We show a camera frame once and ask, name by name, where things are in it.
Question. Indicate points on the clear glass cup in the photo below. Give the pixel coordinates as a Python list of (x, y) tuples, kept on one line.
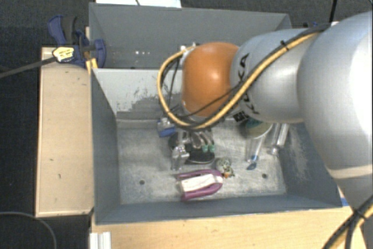
[(258, 137)]

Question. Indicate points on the small blue spoon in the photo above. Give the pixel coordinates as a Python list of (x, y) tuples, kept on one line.
[(252, 164)]

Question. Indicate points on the pale wood board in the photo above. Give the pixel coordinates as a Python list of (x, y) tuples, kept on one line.
[(64, 137)]

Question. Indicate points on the green spotted toy animal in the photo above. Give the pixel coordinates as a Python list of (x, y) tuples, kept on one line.
[(225, 166)]

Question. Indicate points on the purple and white U-shaped thing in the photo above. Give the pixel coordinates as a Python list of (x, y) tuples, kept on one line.
[(198, 183)]

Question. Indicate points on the blue and white box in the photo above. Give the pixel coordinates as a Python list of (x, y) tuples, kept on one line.
[(165, 127)]

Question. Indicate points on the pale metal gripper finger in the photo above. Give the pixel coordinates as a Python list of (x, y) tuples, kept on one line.
[(180, 154), (183, 138)]

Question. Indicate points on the grey metal bin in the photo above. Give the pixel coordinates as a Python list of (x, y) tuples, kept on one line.
[(140, 160)]

